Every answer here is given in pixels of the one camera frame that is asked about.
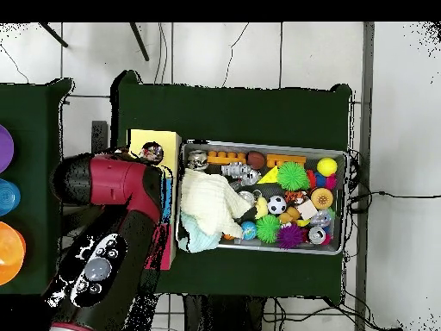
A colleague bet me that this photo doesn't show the cream waffle cloth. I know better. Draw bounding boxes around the cream waffle cloth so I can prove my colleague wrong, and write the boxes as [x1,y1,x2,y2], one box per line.
[179,168,254,240]

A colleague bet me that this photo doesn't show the multicolour confetti print cloth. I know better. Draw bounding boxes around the multicolour confetti print cloth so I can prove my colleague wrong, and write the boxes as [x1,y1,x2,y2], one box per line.
[139,141,165,163]

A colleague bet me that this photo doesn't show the wooden box with three holes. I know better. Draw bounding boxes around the wooden box with three holes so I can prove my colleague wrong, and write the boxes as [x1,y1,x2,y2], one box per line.
[127,128,183,271]

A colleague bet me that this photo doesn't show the shallow grey mesh bin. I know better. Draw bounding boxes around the shallow grey mesh bin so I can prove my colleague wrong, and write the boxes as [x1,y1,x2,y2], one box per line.
[176,139,349,256]

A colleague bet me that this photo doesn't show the silver robot toy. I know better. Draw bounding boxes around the silver robot toy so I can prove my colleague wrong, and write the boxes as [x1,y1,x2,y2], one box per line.
[220,162,262,186]

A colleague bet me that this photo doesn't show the small brown ball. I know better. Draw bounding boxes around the small brown ball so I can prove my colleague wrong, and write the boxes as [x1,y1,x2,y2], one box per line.
[246,150,267,171]

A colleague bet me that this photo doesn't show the mint green waffle cloth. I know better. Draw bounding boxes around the mint green waffle cloth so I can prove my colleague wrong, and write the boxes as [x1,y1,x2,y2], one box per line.
[178,211,223,253]

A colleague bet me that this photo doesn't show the black white soccer ball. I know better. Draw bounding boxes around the black white soccer ball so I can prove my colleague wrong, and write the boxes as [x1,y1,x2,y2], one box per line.
[267,195,288,215]

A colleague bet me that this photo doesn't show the green spiky rubber ball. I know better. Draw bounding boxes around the green spiky rubber ball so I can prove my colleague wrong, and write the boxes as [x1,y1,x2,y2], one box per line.
[276,160,310,192]
[255,214,281,244]

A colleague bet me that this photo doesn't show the dark green tablecloth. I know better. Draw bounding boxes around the dark green tablecloth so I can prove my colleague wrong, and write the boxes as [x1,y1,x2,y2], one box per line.
[109,70,353,304]
[0,78,78,299]

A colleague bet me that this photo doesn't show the purple spiky rubber ball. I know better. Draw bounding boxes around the purple spiky rubber ball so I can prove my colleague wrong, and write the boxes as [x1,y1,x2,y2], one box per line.
[276,223,306,250]

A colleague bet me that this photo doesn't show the plain wooden cube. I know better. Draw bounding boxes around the plain wooden cube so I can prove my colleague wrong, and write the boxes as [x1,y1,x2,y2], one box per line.
[295,198,319,221]

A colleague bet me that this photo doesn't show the toy hamburger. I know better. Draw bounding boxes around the toy hamburger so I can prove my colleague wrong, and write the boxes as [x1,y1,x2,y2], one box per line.
[309,186,334,210]

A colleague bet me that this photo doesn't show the yellow plastic ball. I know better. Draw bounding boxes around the yellow plastic ball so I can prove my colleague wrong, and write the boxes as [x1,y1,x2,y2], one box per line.
[316,157,339,177]

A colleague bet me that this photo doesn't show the black stand leg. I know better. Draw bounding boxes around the black stand leg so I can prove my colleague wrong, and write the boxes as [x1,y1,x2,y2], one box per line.
[128,22,151,62]
[38,22,69,48]

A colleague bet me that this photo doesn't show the blue bowl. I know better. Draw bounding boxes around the blue bowl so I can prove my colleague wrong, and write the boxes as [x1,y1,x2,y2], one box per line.
[0,178,22,217]

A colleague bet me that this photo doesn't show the purple bowl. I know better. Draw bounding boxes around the purple bowl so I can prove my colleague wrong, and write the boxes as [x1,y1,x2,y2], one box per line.
[0,123,15,174]

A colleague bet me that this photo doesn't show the orange bowl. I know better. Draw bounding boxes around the orange bowl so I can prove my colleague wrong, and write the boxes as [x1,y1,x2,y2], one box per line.
[0,221,28,286]

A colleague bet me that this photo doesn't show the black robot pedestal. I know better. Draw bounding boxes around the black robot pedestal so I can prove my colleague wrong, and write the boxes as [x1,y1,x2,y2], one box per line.
[183,294,266,331]

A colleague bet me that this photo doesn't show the black power cable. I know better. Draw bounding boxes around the black power cable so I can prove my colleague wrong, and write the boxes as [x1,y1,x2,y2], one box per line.
[347,147,441,215]

